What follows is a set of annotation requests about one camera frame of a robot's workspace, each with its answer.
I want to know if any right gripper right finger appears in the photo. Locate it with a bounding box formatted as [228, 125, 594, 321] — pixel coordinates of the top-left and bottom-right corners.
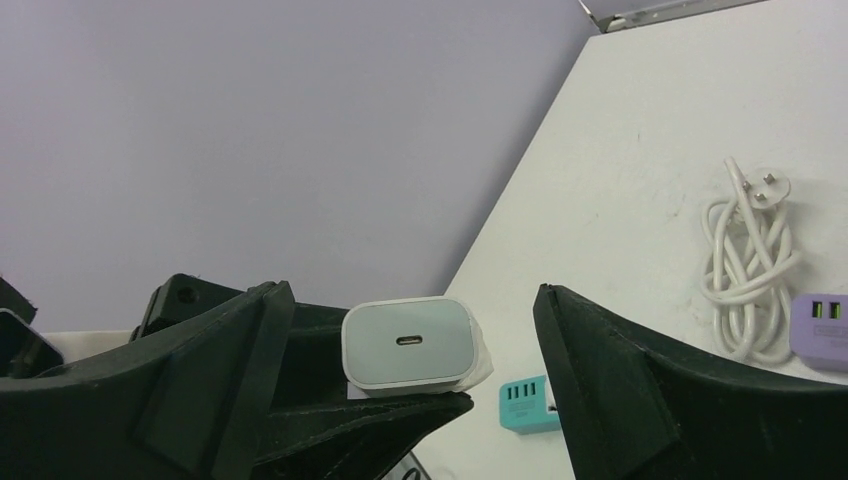
[533, 284, 847, 479]

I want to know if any white coiled cable left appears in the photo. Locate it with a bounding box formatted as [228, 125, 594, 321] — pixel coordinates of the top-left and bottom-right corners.
[699, 156, 803, 367]

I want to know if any small white wall charger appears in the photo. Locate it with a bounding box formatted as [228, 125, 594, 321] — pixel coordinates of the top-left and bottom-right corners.
[340, 296, 494, 400]

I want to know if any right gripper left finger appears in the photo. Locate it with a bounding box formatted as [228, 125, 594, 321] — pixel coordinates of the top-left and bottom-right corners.
[1, 282, 295, 479]

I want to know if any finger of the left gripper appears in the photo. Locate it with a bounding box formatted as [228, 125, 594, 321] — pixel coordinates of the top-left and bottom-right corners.
[130, 274, 348, 409]
[251, 392, 474, 479]

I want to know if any teal power strip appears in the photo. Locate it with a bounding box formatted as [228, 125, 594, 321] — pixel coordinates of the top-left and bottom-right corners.
[498, 375, 561, 435]

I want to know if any purple power strip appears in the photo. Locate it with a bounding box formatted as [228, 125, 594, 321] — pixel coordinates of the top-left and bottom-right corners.
[789, 293, 847, 373]

